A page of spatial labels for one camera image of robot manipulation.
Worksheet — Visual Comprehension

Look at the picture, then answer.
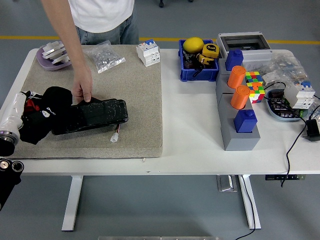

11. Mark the person's right hand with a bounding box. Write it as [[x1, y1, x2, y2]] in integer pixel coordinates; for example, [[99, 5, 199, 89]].
[[71, 65, 94, 105]]

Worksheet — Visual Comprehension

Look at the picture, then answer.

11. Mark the clear bag of screws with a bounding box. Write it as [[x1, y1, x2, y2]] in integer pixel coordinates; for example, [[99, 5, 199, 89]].
[[82, 40, 126, 74]]

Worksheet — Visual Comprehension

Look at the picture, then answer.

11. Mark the purple tray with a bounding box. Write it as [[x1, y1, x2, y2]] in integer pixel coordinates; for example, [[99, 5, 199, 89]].
[[36, 46, 73, 72]]

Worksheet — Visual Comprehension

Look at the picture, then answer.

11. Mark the grey-brown mat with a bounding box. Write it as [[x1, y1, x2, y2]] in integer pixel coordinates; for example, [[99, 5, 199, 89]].
[[11, 44, 165, 160]]

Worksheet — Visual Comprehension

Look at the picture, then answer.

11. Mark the person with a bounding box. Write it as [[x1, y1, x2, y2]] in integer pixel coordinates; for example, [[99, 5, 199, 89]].
[[41, 0, 140, 105]]

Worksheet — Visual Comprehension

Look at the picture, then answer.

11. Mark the white circuit breaker blue lever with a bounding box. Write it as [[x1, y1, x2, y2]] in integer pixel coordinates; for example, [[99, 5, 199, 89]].
[[283, 81, 316, 110], [135, 38, 161, 68]]

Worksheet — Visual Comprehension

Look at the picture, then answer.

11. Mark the yellow ball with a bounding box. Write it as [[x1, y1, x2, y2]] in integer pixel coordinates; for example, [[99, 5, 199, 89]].
[[182, 36, 205, 54]]

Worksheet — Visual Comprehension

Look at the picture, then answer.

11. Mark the blue plastic bin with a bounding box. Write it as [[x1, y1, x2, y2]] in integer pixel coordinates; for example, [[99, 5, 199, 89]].
[[177, 38, 221, 82]]

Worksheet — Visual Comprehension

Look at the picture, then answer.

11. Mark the white table leg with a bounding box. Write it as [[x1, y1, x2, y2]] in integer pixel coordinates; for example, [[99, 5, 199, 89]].
[[237, 174, 262, 230], [61, 175, 84, 232]]

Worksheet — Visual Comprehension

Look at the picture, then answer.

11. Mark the yellow tape measure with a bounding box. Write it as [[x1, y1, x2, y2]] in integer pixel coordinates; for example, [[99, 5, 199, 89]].
[[197, 53, 214, 67], [201, 43, 220, 60]]

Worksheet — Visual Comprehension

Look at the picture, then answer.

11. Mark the blue square block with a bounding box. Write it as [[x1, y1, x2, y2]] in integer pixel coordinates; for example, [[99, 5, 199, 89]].
[[233, 109, 258, 134], [224, 48, 244, 72]]

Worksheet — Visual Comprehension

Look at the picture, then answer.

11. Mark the orange cylinder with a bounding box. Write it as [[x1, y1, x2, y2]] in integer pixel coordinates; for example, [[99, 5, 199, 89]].
[[230, 84, 251, 110], [226, 65, 247, 90]]

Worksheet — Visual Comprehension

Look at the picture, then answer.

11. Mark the grey shape holder base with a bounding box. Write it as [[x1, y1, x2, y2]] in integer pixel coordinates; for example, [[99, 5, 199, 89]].
[[215, 67, 261, 152]]

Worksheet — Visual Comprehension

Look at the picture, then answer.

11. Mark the colourful puzzle cube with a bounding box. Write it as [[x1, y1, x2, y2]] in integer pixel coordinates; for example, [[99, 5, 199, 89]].
[[246, 81, 266, 104], [244, 71, 264, 87]]

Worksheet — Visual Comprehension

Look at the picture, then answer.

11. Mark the grey metal box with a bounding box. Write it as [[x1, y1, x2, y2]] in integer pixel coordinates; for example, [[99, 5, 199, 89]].
[[216, 174, 239, 193]]

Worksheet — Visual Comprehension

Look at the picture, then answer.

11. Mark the clear bag with white label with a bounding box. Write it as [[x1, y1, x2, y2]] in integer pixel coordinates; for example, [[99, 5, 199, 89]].
[[261, 70, 285, 87]]

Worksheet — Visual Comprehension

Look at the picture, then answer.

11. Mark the black electronic module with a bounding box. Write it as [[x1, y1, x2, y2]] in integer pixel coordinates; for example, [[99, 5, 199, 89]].
[[269, 91, 286, 104], [272, 102, 301, 118]]

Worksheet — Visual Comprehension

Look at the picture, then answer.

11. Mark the blue-grey tray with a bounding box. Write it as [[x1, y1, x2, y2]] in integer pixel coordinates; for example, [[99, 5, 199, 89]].
[[264, 88, 311, 123]]

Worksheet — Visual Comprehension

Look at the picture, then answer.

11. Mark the clear bag of parts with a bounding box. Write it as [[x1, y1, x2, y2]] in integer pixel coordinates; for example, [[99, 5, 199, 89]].
[[308, 96, 320, 121], [271, 51, 310, 85]]

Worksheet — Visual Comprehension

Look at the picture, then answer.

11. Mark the black power strip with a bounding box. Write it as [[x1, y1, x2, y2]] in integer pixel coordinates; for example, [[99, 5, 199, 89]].
[[265, 174, 306, 181]]

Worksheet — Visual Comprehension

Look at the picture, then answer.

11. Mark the black power adapter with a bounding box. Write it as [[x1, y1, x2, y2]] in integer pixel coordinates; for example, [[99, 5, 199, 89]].
[[302, 119, 320, 143]]

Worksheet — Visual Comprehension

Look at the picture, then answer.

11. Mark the white plastic bracket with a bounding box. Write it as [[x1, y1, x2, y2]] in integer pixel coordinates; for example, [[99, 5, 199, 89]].
[[41, 40, 67, 60], [51, 52, 71, 65]]

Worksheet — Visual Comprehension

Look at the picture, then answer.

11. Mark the white connector with red wires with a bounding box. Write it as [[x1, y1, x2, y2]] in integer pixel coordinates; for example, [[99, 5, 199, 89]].
[[110, 122, 123, 143]]

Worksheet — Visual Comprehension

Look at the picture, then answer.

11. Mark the grey electrical enclosure box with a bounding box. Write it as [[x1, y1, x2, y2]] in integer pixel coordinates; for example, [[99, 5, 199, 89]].
[[216, 31, 274, 70]]

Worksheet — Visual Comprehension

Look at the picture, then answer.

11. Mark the black floor cable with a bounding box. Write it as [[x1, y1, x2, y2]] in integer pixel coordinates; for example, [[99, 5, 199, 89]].
[[234, 174, 256, 240]]

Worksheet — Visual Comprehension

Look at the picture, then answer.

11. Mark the black power cord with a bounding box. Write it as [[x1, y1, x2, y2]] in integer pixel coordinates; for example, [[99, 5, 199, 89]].
[[263, 81, 309, 188]]

